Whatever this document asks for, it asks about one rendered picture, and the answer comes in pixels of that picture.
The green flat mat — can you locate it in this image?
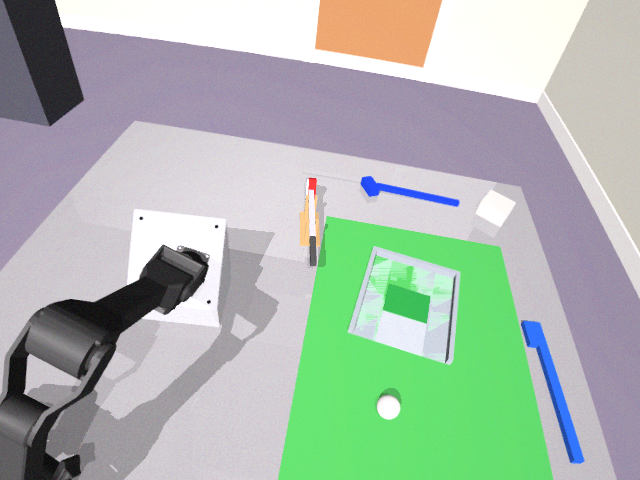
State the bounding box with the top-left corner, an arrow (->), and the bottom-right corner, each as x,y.
278,216 -> 553,480

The white ball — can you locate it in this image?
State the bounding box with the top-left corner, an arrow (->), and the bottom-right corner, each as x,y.
376,395 -> 401,420

